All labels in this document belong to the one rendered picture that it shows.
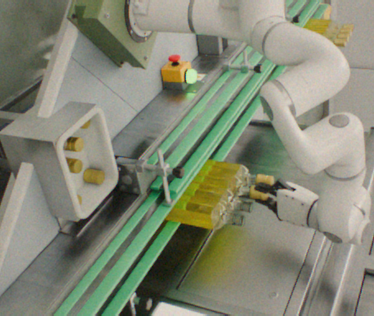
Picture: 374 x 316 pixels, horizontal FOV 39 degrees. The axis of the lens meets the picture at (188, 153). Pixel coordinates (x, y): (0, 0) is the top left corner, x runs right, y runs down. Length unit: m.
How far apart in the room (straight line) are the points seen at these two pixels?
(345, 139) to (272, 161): 0.84
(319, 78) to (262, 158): 0.88
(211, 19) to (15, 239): 0.66
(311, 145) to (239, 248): 0.54
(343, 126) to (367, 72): 6.65
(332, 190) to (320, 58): 0.28
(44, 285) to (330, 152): 0.66
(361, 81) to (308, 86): 6.75
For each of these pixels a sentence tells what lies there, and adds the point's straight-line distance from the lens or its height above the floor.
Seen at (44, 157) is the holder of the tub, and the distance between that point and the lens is 1.19.
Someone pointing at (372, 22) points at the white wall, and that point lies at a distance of 7.40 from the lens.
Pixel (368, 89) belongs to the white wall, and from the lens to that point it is 7.79.
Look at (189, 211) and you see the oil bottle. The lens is 1.37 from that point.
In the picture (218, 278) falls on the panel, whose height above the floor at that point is 1.10.
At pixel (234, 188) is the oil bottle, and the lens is 1.43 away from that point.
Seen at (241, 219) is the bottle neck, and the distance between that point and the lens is 1.34.
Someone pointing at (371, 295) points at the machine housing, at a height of 1.46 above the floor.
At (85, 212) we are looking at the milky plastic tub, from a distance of 1.27.
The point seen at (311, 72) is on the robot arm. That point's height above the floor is 1.33.
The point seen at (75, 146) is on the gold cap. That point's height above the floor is 0.81.
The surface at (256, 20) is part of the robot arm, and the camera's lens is 1.12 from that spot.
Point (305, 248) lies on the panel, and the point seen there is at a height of 1.28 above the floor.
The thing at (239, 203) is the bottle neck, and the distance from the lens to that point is 1.39.
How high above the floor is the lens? 1.55
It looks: 25 degrees down
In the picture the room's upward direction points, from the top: 99 degrees clockwise
